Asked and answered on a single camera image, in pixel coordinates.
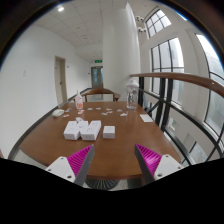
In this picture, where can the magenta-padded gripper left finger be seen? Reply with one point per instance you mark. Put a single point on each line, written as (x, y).
(60, 166)

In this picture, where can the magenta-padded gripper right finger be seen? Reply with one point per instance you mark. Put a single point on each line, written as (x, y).
(168, 165)

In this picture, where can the white charger block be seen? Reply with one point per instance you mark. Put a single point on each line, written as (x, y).
(109, 132)

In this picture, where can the white power strip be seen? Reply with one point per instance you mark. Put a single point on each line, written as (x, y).
(70, 131)
(91, 130)

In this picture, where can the white paper card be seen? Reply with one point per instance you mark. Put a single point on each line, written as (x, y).
(146, 118)

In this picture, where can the white pump bottle orange label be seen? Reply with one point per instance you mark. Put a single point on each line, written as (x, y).
(79, 103)

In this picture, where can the clear plastic drink bottle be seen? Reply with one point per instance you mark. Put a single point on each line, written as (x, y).
(132, 96)

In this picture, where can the beige side door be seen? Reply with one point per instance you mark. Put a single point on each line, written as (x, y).
(60, 81)

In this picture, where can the wooden chair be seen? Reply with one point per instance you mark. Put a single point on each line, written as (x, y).
(101, 90)

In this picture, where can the wooden-topped black railing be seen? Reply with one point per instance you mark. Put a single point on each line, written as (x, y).
(180, 77)

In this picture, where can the glass double door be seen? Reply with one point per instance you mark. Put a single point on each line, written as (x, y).
(97, 77)

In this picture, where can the large side window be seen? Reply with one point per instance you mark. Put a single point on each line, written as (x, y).
(213, 66)

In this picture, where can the tall gridded window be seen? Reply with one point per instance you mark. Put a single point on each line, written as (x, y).
(166, 53)

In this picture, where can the green exit sign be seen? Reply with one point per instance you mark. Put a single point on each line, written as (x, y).
(98, 61)

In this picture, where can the arched upper window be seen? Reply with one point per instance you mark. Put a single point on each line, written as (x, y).
(158, 21)

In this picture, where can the round ceiling light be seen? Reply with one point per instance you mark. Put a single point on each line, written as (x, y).
(60, 9)

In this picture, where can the white wall-mounted camera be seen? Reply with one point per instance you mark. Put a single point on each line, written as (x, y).
(142, 30)
(139, 18)

